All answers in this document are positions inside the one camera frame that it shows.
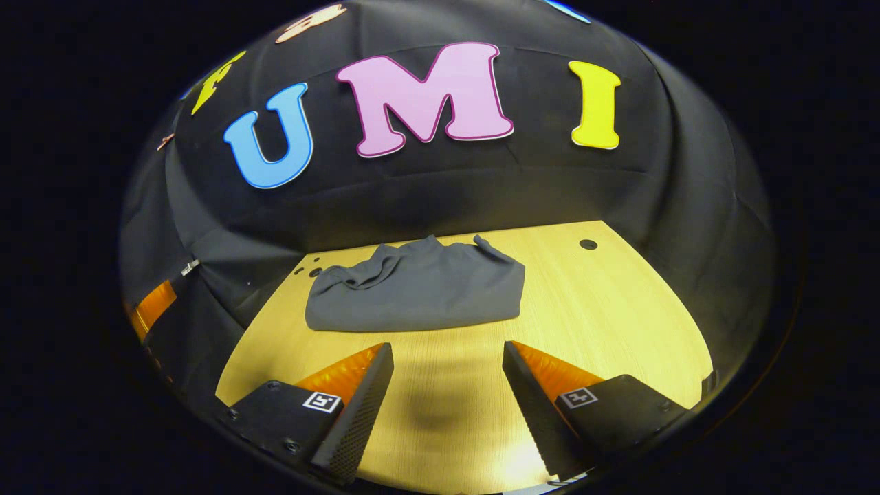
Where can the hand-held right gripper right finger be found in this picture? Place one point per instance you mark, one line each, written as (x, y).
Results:
(536, 412)

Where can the silver metal clip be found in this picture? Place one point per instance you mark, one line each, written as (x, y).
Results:
(190, 267)

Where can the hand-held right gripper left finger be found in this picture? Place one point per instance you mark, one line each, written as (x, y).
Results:
(361, 412)

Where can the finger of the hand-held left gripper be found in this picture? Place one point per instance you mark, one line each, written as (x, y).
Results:
(155, 306)

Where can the black backdrop cloth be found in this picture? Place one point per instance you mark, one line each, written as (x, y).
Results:
(426, 185)

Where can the grey collared shirt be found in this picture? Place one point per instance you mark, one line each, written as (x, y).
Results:
(419, 289)

